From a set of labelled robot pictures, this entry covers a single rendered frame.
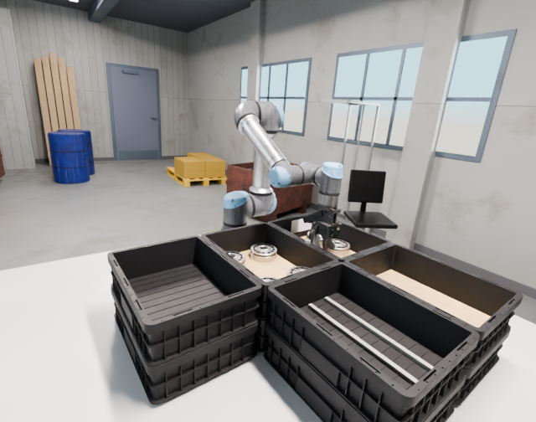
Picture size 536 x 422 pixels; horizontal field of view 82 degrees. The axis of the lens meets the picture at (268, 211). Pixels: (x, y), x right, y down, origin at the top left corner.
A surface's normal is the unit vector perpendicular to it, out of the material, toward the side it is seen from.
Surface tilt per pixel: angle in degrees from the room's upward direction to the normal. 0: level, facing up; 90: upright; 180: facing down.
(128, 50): 90
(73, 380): 0
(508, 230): 90
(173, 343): 90
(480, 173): 90
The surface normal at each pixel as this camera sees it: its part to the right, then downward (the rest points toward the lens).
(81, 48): 0.58, 0.29
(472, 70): -0.81, 0.12
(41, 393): 0.07, -0.95
